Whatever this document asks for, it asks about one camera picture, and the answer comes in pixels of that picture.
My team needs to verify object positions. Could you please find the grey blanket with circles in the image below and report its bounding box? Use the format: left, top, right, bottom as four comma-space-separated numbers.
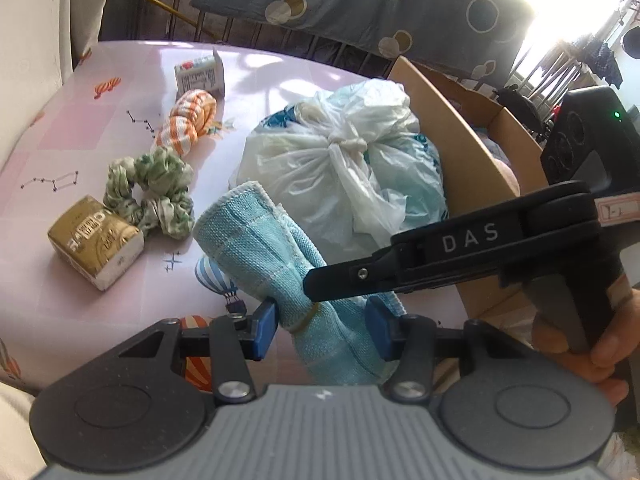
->
190, 0, 536, 86

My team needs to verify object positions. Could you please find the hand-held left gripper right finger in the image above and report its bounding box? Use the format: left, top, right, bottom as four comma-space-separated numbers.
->
364, 296, 526, 403

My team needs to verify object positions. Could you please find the pink printed tablecloth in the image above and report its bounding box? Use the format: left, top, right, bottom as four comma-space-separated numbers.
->
0, 40, 481, 396

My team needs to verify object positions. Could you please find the cardboard box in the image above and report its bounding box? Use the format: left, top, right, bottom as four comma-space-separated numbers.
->
387, 55, 551, 386

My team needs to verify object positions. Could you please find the orange striped towel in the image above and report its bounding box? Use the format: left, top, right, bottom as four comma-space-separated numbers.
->
152, 89, 218, 158

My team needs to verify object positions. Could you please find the white and green plastic bag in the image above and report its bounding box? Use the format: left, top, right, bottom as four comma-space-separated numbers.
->
229, 78, 448, 266

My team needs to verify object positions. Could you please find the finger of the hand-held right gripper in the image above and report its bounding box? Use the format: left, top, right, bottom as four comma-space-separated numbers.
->
302, 247, 401, 303

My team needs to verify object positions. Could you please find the gold tissue pack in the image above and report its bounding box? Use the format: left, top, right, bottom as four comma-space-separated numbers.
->
47, 195, 146, 292

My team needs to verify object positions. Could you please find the person's right hand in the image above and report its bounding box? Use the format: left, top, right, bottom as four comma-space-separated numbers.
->
532, 287, 640, 406

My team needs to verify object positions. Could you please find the pink plush toy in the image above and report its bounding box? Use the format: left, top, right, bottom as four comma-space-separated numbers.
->
492, 155, 523, 196

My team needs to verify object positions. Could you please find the teal towel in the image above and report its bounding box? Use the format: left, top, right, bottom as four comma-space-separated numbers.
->
192, 183, 406, 386

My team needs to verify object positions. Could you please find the green floral scrunchie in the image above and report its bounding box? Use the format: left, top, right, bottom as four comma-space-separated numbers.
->
103, 147, 196, 240

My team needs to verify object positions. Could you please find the yellow stick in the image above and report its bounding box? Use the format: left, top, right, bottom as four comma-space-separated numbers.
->
144, 0, 221, 41

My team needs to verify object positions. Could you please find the dark hanging garment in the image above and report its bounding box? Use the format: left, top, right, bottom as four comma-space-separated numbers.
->
575, 35, 626, 88

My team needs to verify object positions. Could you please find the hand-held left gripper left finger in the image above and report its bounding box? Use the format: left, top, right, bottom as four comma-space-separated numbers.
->
117, 296, 279, 406

